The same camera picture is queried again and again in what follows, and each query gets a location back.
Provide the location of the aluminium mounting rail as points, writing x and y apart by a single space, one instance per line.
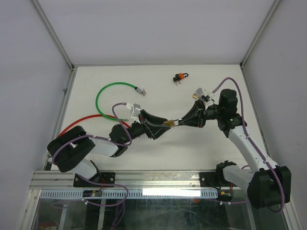
131 179

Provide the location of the green cable lock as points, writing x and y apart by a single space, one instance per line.
113 93

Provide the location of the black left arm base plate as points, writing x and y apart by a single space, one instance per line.
100 178

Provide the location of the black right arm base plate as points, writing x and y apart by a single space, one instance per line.
209 179

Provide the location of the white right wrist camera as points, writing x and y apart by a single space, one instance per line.
205 96

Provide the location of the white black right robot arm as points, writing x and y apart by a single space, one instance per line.
266 183

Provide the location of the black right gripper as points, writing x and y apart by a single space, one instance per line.
196 116

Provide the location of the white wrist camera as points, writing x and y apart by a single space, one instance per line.
205 96
135 111

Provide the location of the large brass padlock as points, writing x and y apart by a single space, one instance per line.
172 123

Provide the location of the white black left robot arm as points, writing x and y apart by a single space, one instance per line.
68 151

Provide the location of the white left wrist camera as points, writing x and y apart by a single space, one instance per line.
135 111

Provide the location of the orange black padlock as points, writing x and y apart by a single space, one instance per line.
180 76

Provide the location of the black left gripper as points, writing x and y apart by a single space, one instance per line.
152 130

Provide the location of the red cable lock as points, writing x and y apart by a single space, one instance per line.
86 118

